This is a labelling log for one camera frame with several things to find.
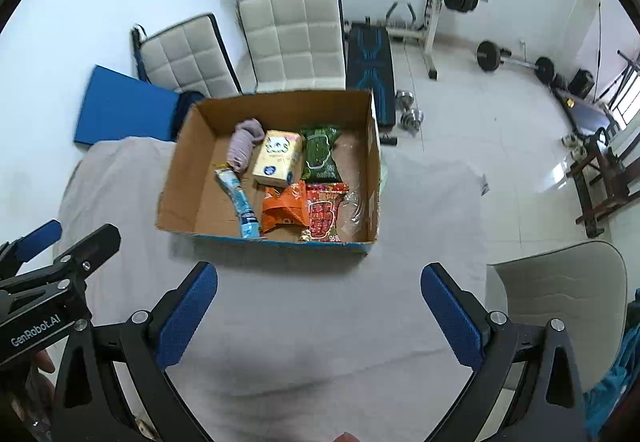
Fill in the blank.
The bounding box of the thin black pole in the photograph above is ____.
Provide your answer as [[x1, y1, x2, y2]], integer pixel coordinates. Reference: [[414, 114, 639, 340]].
[[592, 1, 603, 103]]

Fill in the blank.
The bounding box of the person's left hand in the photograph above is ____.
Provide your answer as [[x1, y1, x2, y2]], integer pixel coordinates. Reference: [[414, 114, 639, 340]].
[[32, 348, 57, 374]]

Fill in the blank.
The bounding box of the blue foam mat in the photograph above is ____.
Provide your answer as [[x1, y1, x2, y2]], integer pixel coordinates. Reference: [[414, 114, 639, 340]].
[[73, 65, 183, 148]]

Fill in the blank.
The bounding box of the grey tablecloth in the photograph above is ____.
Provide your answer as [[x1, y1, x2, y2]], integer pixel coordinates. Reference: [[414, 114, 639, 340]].
[[52, 135, 493, 442]]

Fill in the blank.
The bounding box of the beige plastic chair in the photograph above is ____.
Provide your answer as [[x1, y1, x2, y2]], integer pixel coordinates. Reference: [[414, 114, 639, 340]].
[[486, 239, 628, 393]]

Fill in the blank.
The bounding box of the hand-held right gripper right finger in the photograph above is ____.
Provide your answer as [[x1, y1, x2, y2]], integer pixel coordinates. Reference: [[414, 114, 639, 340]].
[[420, 263, 589, 442]]

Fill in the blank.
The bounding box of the red snack packet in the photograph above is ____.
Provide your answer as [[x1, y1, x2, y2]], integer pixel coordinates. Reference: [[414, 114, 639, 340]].
[[299, 182, 351, 243]]

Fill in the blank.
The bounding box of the purple sock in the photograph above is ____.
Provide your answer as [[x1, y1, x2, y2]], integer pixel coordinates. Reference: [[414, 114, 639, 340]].
[[227, 118, 266, 173]]

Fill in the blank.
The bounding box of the white quilted chair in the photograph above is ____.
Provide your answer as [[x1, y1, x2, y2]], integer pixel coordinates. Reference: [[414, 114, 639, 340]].
[[236, 0, 348, 94], [131, 12, 243, 98]]

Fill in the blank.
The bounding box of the white barbell rack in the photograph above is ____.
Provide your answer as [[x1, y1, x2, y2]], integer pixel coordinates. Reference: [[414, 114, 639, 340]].
[[282, 0, 453, 82]]

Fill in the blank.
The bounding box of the printed cardboard box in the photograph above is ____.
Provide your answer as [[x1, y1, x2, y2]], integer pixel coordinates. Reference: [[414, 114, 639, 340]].
[[155, 90, 383, 257]]

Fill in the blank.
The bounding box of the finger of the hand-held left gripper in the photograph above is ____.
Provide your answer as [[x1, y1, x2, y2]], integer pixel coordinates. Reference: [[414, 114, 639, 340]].
[[0, 223, 123, 296], [0, 219, 64, 273]]

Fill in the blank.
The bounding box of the orange snack packet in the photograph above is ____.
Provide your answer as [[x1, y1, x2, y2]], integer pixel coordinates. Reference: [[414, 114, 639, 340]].
[[261, 179, 311, 234]]

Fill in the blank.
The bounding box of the short barbell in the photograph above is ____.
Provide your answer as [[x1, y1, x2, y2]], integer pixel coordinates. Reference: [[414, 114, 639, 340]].
[[475, 40, 557, 86]]

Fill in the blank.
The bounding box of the teal cloth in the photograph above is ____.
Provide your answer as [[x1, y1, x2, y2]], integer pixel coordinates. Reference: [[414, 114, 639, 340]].
[[582, 289, 640, 442]]

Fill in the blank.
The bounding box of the dark wooden chair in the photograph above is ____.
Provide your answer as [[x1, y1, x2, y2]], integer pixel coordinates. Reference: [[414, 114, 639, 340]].
[[565, 115, 640, 239]]

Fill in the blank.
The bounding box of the dark blue weight bench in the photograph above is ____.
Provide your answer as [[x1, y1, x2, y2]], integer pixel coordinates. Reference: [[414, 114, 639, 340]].
[[346, 21, 399, 146]]

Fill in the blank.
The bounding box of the pair of white shoes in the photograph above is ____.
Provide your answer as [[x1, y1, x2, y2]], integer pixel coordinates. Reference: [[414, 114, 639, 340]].
[[561, 133, 588, 160]]

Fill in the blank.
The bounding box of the black speaker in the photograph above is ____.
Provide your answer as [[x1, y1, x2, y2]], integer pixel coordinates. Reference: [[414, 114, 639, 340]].
[[569, 69, 595, 99]]

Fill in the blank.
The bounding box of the green snack packet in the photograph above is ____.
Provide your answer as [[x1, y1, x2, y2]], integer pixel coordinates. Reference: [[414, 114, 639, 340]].
[[299, 125, 343, 183]]

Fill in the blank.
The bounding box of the black tripod stand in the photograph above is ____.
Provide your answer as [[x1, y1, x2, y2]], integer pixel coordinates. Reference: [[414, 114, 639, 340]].
[[602, 50, 640, 110]]

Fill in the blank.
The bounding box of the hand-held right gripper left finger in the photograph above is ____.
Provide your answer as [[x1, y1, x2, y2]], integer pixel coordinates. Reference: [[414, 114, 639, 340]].
[[50, 261, 219, 442]]

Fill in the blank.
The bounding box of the blue toothpaste box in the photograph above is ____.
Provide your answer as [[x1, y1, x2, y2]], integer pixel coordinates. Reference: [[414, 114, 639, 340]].
[[215, 163, 263, 239]]

